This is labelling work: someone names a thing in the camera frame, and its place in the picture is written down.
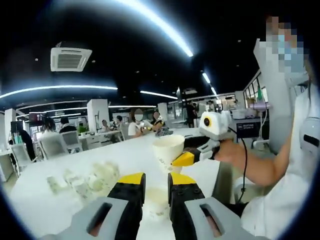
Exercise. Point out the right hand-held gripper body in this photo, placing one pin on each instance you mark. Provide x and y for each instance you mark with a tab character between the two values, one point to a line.
216	125

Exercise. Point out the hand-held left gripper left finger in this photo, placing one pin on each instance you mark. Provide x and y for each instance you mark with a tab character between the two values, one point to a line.
125	195

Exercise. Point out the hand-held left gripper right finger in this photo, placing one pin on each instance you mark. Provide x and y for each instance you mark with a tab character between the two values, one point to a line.
182	197

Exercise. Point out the green-print white paper cup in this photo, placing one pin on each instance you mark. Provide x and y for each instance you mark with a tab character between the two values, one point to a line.
166	150
156	200

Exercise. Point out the clear sleeve of paper cups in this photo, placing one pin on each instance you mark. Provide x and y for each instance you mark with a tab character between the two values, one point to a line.
82	182

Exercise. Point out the person's right hand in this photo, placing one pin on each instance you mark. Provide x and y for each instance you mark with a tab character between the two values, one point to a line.
230	152

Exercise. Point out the short ceiling light strip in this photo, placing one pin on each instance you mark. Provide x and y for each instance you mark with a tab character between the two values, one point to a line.
206	77

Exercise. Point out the green hanging cloth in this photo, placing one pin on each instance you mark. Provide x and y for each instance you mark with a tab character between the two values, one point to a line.
260	94

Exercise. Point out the white table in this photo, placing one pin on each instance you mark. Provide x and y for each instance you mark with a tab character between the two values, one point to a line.
75	160

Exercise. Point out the white mesh office chair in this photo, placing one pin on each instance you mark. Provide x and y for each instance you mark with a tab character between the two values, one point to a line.
21	155
53	147
72	140

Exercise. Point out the green potted plant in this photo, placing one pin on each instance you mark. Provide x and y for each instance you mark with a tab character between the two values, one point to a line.
82	130

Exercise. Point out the white chest device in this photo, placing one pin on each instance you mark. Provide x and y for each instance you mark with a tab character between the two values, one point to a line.
308	125

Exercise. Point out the long curved ceiling light strip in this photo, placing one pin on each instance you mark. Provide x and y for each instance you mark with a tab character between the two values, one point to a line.
175	37

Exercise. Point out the white ceiling air conditioner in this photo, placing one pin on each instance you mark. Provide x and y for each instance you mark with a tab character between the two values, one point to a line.
71	60

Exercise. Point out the dark red wall screen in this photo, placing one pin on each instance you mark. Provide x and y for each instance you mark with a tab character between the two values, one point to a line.
37	116

